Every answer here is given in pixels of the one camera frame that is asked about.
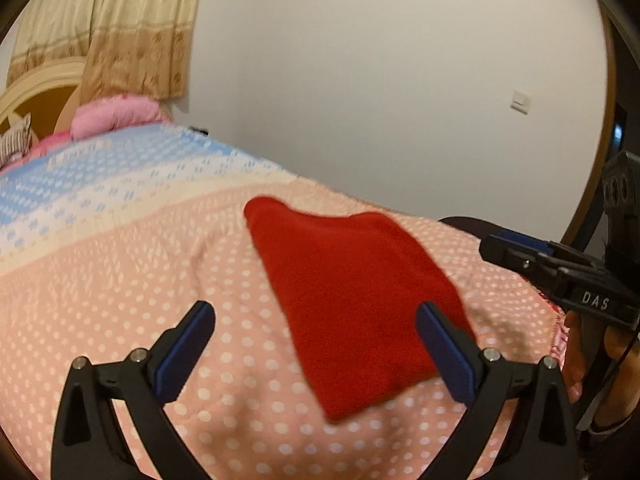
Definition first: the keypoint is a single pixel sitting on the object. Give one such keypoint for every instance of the person's right forearm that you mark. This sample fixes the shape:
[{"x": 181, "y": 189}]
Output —
[{"x": 612, "y": 427}]

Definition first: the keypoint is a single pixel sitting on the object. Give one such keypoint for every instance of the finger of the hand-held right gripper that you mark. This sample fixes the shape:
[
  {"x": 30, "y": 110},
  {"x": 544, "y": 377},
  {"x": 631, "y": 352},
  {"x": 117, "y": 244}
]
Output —
[
  {"x": 520, "y": 238},
  {"x": 505, "y": 255}
]

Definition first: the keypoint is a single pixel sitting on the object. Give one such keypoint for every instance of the pink pillow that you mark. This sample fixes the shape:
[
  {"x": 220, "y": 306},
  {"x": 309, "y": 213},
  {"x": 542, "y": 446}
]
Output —
[{"x": 115, "y": 112}]

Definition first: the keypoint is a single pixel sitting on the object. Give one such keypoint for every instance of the cream wooden headboard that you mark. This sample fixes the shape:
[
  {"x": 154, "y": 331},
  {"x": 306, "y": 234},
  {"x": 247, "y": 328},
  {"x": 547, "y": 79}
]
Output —
[{"x": 45, "y": 105}]

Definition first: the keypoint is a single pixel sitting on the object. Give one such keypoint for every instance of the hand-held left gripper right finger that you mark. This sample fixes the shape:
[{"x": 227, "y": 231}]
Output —
[{"x": 445, "y": 355}]

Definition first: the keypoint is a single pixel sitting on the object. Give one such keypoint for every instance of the white wall switch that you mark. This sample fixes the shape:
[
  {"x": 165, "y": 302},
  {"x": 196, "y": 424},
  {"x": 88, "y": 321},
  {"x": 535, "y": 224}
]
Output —
[{"x": 521, "y": 102}]

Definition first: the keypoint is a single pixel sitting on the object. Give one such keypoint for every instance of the wooden door frame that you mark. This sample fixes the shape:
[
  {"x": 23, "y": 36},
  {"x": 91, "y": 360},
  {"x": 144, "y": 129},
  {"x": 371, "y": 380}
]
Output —
[{"x": 612, "y": 90}]

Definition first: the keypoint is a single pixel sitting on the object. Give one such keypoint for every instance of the beige floral window curtain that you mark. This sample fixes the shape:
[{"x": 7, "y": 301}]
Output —
[
  {"x": 55, "y": 20},
  {"x": 145, "y": 35}
]

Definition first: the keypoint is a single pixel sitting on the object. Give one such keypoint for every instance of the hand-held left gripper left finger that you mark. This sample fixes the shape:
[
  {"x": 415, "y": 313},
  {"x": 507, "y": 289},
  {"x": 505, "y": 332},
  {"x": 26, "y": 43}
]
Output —
[{"x": 182, "y": 350}]

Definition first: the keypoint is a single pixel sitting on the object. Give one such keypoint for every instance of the pink bed sheet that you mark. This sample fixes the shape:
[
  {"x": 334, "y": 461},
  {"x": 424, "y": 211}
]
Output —
[{"x": 50, "y": 142}]

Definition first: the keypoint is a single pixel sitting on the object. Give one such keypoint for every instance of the red embroidered knit sweater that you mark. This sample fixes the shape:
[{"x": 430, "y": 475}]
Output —
[{"x": 350, "y": 300}]

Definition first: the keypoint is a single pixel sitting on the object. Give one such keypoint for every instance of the polka dot bed blanket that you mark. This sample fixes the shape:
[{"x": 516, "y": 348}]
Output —
[{"x": 150, "y": 260}]

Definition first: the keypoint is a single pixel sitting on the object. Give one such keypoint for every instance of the striped pillow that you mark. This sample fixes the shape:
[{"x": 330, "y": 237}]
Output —
[{"x": 12, "y": 142}]

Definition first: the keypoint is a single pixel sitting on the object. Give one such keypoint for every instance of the person's right hand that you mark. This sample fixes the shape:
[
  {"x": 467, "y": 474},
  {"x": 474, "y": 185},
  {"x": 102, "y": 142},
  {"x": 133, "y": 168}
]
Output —
[{"x": 574, "y": 355}]

